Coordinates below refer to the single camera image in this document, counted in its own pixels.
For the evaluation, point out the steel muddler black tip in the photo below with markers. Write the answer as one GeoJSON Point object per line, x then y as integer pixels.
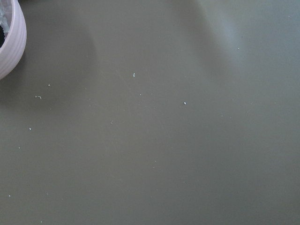
{"type": "Point", "coordinates": [2, 36]}

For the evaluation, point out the pink bowl of ice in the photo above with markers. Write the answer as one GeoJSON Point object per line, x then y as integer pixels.
{"type": "Point", "coordinates": [13, 23]}

